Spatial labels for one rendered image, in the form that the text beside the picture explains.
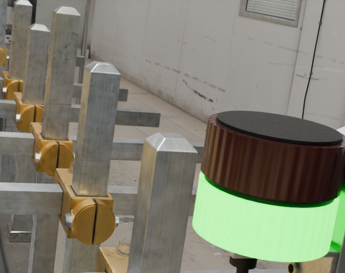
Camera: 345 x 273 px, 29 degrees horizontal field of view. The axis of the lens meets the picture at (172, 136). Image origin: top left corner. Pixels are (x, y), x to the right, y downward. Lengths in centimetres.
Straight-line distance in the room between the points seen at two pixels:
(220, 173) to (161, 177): 26
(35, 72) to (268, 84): 415
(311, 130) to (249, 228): 5
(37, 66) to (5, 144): 24
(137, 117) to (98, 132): 59
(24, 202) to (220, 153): 58
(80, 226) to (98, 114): 13
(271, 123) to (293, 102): 473
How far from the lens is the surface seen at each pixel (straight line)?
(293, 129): 29
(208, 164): 28
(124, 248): 64
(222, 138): 27
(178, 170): 54
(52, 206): 84
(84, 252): 82
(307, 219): 27
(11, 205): 83
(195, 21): 654
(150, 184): 54
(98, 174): 79
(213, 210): 28
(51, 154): 101
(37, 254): 109
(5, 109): 131
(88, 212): 77
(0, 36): 200
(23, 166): 130
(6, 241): 135
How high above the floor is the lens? 123
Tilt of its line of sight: 13 degrees down
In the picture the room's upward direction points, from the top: 8 degrees clockwise
